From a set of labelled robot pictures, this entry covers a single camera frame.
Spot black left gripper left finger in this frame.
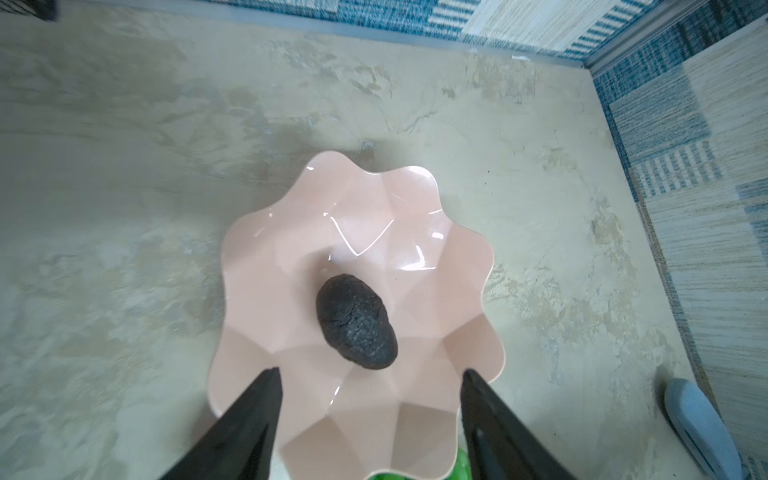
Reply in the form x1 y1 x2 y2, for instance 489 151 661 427
163 367 283 480

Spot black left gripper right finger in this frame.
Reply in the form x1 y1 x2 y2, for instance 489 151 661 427
460 369 575 480

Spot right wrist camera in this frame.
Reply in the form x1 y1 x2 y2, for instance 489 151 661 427
663 378 744 480

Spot dark avocado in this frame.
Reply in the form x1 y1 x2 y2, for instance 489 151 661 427
315 274 399 370

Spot pink scalloped fruit bowl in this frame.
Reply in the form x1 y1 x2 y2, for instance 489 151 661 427
207 151 505 479

